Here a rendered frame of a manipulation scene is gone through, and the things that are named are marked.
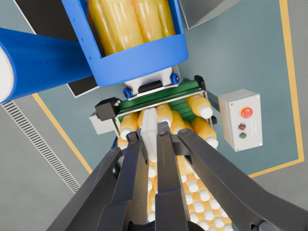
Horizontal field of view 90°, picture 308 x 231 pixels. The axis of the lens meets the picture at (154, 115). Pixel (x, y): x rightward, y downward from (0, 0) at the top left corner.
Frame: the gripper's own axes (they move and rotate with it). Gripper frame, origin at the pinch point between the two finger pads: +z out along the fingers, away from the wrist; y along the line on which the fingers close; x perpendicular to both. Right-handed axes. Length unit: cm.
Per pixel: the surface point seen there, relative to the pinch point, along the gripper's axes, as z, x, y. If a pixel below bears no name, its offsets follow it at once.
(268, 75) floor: 143, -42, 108
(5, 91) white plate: 39, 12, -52
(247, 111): 31.8, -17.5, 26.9
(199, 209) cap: 33, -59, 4
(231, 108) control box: 33.0, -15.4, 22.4
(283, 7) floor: 143, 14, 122
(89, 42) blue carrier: 22.5, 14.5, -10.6
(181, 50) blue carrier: 25.0, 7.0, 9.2
